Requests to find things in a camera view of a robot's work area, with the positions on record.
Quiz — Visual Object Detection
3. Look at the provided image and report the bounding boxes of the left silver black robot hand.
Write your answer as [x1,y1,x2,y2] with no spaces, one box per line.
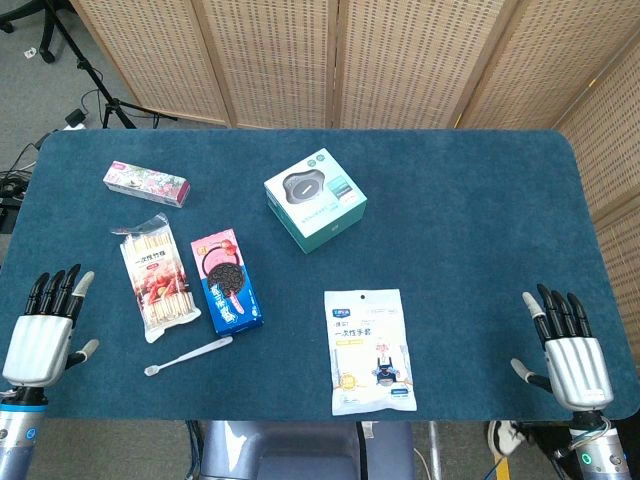
[1,263,100,389]

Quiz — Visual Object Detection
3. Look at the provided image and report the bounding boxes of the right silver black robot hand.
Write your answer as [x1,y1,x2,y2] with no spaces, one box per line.
[510,283,615,412]

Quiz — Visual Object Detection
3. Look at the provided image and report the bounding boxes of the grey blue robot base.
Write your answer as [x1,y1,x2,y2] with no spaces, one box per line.
[185,419,416,480]

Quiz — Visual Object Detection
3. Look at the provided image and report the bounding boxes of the bag of wooden sticks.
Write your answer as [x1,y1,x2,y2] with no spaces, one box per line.
[110,212,202,344]

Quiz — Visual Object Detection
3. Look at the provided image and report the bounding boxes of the white disposable gloves packet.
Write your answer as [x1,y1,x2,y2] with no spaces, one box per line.
[323,288,418,417]

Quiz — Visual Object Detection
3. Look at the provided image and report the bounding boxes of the black white sneaker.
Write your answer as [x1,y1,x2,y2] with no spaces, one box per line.
[487,419,532,457]

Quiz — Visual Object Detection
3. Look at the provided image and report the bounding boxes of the blue felt table mat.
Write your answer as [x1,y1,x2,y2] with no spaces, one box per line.
[0,127,640,422]

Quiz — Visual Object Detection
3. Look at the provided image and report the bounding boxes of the white toothbrush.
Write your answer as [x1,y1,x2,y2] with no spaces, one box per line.
[143,336,234,378]

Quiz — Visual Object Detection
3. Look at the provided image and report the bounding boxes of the pink floral toothpaste box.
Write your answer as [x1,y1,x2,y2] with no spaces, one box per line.
[102,159,192,208]

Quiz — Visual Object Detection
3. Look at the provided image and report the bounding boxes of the blue pink Oreo cookie box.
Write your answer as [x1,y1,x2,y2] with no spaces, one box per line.
[190,228,265,335]

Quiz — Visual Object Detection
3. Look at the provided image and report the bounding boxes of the black tripod stand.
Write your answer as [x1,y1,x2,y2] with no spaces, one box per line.
[43,0,178,130]

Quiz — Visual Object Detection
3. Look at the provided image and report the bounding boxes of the white teal device box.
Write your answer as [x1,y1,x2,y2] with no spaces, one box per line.
[263,147,368,255]

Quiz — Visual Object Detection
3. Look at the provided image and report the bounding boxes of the black office chair base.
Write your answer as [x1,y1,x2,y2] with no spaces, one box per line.
[0,0,66,64]

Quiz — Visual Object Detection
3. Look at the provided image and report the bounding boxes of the woven bamboo folding screen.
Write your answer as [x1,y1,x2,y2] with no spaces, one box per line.
[69,0,640,346]

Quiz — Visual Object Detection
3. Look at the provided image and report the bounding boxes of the black floor cables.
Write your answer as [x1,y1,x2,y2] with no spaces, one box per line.
[0,140,43,236]

